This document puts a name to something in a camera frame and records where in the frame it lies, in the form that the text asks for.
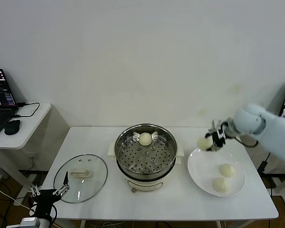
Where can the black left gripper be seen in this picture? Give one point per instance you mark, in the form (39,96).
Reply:
(46,197)

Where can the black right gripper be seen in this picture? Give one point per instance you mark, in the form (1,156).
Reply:
(220,136)

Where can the white steamed baozi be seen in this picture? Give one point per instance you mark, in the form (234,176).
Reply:
(203,143)
(227,170)
(221,184)
(145,139)

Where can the round glass pot lid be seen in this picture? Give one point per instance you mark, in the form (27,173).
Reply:
(80,173)

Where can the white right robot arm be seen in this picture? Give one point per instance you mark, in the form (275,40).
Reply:
(249,118)

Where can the perforated steel steamer basket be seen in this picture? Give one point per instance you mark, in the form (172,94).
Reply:
(166,164)

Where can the black table foot bar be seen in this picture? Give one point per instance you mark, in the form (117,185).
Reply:
(275,176)
(33,173)

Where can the round white plate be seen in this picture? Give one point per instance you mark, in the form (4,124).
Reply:
(199,161)

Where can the white floor power strip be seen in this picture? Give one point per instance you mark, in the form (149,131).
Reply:
(21,202)

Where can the white rounded side table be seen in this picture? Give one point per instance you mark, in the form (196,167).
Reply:
(26,133)

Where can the black computer mouse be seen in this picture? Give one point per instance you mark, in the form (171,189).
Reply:
(12,127)

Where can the white side table with sticker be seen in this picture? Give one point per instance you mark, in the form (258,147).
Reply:
(282,187)

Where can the cream electric cooker pot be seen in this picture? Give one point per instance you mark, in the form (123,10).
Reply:
(145,186)

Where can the black laptop with dark screen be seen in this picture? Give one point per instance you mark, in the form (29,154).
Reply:
(0,99)

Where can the white wall socket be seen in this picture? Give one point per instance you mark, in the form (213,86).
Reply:
(32,158)

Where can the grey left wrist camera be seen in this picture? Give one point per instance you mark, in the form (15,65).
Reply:
(29,222)

